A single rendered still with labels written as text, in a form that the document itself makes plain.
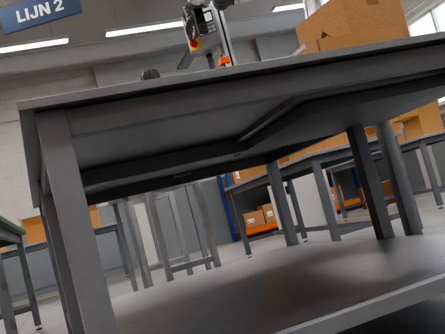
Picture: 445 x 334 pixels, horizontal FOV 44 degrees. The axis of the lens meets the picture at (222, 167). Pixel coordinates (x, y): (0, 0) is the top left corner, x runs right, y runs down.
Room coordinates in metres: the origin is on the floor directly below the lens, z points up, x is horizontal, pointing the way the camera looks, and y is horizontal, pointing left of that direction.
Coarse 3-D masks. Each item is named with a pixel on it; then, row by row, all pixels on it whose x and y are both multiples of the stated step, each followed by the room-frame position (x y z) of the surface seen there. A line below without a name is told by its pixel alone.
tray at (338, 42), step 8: (360, 32) 1.39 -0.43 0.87; (368, 32) 1.40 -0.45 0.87; (376, 32) 1.40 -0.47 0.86; (384, 32) 1.41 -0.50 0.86; (392, 32) 1.42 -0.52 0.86; (400, 32) 1.43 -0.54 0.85; (320, 40) 1.35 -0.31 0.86; (328, 40) 1.36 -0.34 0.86; (336, 40) 1.36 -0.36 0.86; (344, 40) 1.37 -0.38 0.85; (352, 40) 1.38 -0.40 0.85; (360, 40) 1.39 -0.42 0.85; (368, 40) 1.39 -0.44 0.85; (376, 40) 1.40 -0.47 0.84; (384, 40) 1.41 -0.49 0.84; (312, 48) 1.37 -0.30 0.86; (320, 48) 1.34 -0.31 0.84; (328, 48) 1.35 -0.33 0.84
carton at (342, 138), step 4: (344, 132) 4.05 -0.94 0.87; (336, 136) 4.02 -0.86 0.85; (340, 136) 4.03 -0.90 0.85; (344, 136) 4.05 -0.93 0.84; (324, 140) 3.99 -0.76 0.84; (328, 140) 3.99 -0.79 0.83; (332, 140) 4.00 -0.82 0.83; (336, 140) 4.02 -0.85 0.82; (340, 140) 4.03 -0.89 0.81; (344, 140) 4.04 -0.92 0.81; (348, 140) 4.06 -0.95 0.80; (316, 144) 4.10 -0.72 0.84; (320, 144) 4.05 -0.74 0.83; (324, 144) 4.00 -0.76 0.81; (328, 144) 3.99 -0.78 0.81; (332, 144) 4.00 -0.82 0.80; (336, 144) 4.01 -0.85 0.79; (340, 144) 4.03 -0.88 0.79; (308, 148) 4.21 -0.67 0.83; (312, 148) 4.16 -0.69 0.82; (316, 148) 4.11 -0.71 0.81; (320, 148) 4.07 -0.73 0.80; (304, 152) 4.28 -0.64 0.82
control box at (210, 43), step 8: (208, 8) 2.53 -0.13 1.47; (184, 24) 2.57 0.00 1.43; (208, 24) 2.54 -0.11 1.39; (216, 24) 2.53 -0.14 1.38; (216, 32) 2.53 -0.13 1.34; (200, 40) 2.55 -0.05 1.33; (208, 40) 2.54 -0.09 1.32; (216, 40) 2.53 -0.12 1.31; (192, 48) 2.57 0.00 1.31; (200, 48) 2.56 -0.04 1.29; (208, 48) 2.56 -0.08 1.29; (216, 48) 2.59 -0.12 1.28; (200, 56) 2.65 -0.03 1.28
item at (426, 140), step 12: (444, 132) 5.83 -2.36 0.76; (408, 144) 6.01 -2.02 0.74; (420, 144) 5.80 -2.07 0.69; (372, 156) 6.72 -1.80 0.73; (336, 168) 7.62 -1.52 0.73; (348, 168) 7.85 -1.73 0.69; (432, 168) 5.80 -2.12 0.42; (336, 180) 7.77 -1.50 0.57; (432, 180) 5.78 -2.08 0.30; (336, 192) 7.78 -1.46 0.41; (420, 192) 6.58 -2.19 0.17; (360, 204) 7.86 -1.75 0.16
